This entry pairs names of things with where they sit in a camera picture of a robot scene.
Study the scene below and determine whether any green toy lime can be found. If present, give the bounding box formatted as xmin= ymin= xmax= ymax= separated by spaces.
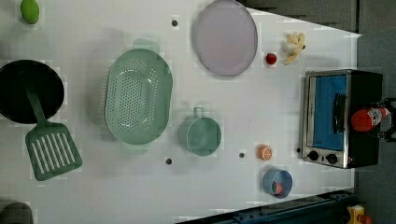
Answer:
xmin=21 ymin=0 xmax=40 ymax=24

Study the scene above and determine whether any round lilac plate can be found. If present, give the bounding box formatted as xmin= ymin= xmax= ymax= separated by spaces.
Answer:
xmin=193 ymin=0 xmax=258 ymax=76

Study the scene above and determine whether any red toy strawberry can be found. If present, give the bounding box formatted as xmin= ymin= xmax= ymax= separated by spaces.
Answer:
xmin=265 ymin=53 xmax=277 ymax=65

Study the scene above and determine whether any green measuring cup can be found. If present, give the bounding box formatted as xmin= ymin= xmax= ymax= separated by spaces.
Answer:
xmin=178 ymin=106 xmax=222 ymax=157

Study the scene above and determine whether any toy peeled banana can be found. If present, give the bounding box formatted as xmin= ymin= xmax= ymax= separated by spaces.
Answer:
xmin=283 ymin=33 xmax=305 ymax=65

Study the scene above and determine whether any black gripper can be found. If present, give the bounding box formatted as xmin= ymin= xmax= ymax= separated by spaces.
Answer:
xmin=376 ymin=98 xmax=396 ymax=142

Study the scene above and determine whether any blue bowl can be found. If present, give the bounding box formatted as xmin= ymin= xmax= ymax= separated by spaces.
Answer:
xmin=262 ymin=169 xmax=293 ymax=199

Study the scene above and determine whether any black silver toaster oven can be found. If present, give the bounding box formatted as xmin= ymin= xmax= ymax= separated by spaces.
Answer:
xmin=302 ymin=69 xmax=383 ymax=169

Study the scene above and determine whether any toy orange half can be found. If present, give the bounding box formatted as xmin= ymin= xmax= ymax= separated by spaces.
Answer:
xmin=257 ymin=145 xmax=273 ymax=161

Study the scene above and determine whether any red ketchup bottle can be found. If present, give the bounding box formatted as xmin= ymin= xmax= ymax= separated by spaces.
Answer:
xmin=351 ymin=107 xmax=390 ymax=132

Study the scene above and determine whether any green slotted spatula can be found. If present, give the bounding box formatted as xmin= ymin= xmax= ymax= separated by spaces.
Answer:
xmin=25 ymin=87 xmax=83 ymax=181

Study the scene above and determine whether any black frying pan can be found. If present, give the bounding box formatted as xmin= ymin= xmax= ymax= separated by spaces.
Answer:
xmin=0 ymin=60 xmax=64 ymax=124

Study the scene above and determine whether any red toy in bowl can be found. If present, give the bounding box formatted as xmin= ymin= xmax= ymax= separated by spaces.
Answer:
xmin=272 ymin=182 xmax=283 ymax=195

